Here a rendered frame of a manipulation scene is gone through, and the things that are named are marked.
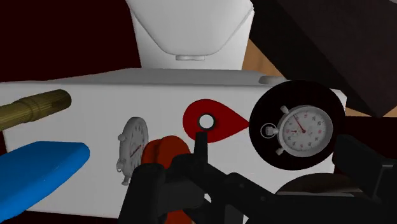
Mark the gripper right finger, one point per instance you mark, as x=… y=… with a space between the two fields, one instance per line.
x=366 y=167

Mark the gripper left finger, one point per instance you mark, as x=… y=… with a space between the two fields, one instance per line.
x=186 y=176

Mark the red round object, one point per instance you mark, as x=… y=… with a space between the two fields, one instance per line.
x=161 y=150

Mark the silver stopwatch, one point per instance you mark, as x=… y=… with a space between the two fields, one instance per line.
x=307 y=130
x=135 y=139

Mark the red teardrop-shaped tag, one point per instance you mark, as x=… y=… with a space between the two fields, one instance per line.
x=228 y=122

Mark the black round plate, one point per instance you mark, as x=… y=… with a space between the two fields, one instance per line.
x=266 y=145

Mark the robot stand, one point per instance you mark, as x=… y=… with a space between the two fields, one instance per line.
x=335 y=43

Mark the blue flat rounded object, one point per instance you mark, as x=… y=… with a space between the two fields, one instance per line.
x=37 y=167

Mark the olive ribbed cylinder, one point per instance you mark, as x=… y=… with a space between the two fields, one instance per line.
x=34 y=107

